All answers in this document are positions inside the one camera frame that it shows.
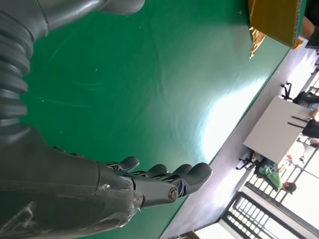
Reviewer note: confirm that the cardboard box in yellow tape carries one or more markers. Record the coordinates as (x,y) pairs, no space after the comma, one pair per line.
(274,19)

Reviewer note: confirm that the person in background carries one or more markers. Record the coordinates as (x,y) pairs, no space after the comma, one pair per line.
(310,115)
(273,175)

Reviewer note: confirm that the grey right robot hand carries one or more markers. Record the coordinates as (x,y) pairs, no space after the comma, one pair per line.
(62,194)

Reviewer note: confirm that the grey background table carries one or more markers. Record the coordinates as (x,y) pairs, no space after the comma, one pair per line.
(274,128)

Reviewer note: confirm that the green table mat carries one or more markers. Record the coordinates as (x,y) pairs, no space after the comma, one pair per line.
(149,85)

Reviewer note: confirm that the black office chair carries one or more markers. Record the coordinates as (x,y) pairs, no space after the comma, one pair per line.
(286,90)
(245,161)

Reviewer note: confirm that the black metal railing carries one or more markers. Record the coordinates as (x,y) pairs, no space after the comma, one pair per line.
(261,217)

